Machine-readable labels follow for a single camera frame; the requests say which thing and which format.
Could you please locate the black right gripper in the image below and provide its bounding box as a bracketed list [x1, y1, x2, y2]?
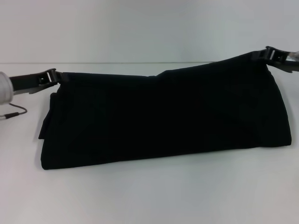
[253, 45, 296, 74]

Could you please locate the dark red left gripper cable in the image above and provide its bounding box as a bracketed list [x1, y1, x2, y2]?
[0, 104, 28, 120]

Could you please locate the black shirt with FREE print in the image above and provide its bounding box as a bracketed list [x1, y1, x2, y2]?
[38, 51, 276, 171]

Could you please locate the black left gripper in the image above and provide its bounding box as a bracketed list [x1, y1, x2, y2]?
[8, 68, 65, 95]

